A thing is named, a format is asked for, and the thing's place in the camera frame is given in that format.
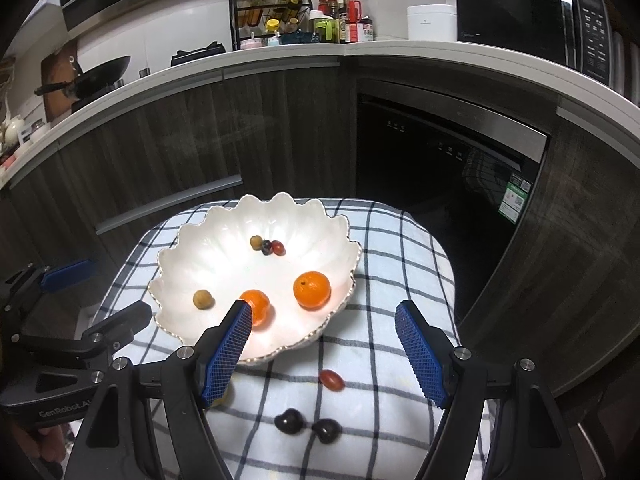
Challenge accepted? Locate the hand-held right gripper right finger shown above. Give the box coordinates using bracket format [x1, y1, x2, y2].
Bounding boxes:
[395, 299, 586, 480]

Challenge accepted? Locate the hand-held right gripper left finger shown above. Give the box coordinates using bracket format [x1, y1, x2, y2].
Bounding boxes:
[65, 298, 253, 480]

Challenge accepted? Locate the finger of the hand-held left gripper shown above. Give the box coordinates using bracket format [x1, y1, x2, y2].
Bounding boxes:
[0, 259, 97, 322]
[14, 301, 152, 358]

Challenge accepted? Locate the small orange mandarin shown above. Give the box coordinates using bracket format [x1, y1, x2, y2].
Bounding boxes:
[239, 289, 273, 330]

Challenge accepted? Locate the white scalloped bowl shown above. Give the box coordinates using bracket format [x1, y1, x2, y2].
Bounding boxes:
[148, 191, 362, 365]

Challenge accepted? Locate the large orange mandarin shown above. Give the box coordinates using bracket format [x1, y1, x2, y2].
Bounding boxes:
[293, 270, 332, 311]

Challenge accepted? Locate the person's left hand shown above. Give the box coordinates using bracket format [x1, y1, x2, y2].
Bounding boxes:
[36, 426, 66, 463]

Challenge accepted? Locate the white checked cloth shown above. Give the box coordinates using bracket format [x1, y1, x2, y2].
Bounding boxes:
[92, 197, 493, 480]

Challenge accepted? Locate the dark purple grape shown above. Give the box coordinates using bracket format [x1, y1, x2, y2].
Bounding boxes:
[274, 408, 306, 433]
[312, 418, 344, 445]

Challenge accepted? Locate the white teapot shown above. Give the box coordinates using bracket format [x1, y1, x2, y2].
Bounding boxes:
[0, 115, 25, 144]

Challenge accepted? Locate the black built-in dishwasher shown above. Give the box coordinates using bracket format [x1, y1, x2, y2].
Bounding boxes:
[355, 77, 551, 331]

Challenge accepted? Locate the dark wood cabinet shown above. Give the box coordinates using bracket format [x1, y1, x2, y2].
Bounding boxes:
[0, 52, 640, 401]

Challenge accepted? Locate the green energy sticker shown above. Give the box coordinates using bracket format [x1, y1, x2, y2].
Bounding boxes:
[501, 175, 532, 224]

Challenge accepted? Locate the black wok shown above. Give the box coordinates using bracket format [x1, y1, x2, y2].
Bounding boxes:
[34, 56, 132, 101]

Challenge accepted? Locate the brown cutting board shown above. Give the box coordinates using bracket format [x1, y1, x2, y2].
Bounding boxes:
[41, 42, 81, 121]

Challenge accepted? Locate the black stove grate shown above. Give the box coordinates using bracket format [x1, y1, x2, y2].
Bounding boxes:
[171, 41, 227, 67]

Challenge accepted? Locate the teal dish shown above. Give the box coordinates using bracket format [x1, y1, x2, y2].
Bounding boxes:
[280, 31, 321, 46]

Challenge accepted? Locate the white round container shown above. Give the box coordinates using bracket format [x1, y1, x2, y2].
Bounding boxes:
[406, 5, 458, 42]

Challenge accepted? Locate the green lidded container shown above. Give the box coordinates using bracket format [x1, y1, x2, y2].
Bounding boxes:
[310, 10, 335, 43]

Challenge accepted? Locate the black microwave oven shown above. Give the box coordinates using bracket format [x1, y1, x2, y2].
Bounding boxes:
[454, 0, 626, 96]

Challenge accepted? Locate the grey drawer handle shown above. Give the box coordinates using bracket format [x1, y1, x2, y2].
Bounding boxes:
[95, 175, 243, 236]

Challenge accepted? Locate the black wire spice rack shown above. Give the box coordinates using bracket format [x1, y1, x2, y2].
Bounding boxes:
[229, 0, 314, 51]

